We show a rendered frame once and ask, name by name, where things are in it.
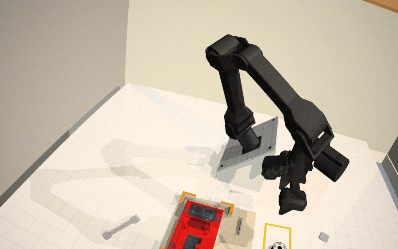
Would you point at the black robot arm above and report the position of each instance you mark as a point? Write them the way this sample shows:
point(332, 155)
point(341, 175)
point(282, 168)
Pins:
point(302, 118)

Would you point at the black wheel with grey hub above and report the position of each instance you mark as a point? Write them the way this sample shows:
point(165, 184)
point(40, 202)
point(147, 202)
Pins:
point(278, 245)

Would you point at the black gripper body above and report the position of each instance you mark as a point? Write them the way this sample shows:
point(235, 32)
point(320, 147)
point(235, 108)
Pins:
point(293, 198)

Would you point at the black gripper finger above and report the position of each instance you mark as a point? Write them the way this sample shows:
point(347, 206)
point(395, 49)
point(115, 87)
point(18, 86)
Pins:
point(283, 184)
point(283, 211)

